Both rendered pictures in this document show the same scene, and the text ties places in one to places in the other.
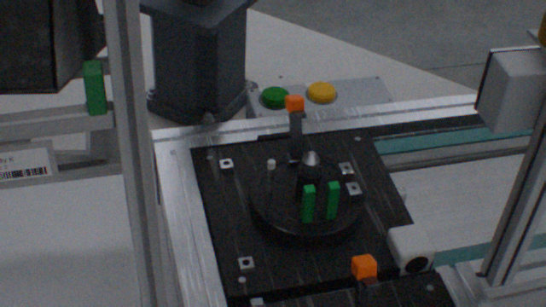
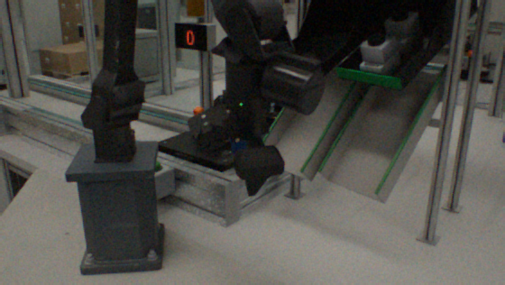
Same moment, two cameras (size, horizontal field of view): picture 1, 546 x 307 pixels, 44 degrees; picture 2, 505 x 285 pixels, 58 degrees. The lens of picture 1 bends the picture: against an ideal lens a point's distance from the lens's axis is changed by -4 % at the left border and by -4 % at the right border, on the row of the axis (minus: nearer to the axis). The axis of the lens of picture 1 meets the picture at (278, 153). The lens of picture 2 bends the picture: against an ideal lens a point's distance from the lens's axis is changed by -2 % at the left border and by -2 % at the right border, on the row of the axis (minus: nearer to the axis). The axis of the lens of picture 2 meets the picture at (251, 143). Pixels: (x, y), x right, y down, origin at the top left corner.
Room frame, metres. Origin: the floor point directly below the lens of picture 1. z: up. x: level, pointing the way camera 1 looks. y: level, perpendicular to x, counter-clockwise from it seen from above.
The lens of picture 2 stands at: (1.17, 0.91, 1.37)
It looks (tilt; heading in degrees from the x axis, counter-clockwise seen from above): 20 degrees down; 235
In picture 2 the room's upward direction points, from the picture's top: straight up
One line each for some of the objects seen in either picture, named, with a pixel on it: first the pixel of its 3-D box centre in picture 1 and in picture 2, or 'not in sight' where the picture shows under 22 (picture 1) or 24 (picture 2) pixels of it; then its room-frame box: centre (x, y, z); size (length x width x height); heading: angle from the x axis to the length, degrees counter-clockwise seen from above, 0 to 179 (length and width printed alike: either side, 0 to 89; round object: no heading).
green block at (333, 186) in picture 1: (331, 200); not in sight; (0.55, -0.06, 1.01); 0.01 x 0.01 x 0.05; 17
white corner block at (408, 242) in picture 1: (409, 250); not in sight; (0.53, -0.16, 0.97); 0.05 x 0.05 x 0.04; 17
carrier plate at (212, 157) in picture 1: (305, 207); (221, 143); (0.59, -0.04, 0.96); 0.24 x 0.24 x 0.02; 17
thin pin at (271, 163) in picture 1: (270, 189); not in sight; (0.55, 0.01, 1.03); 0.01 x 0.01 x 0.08; 17
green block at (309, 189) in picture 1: (307, 204); not in sight; (0.55, -0.04, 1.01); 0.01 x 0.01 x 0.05; 17
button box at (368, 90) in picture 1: (319, 110); (133, 172); (0.82, -0.06, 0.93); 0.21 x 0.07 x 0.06; 107
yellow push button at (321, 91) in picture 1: (322, 94); not in sight; (0.82, -0.06, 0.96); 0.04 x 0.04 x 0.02
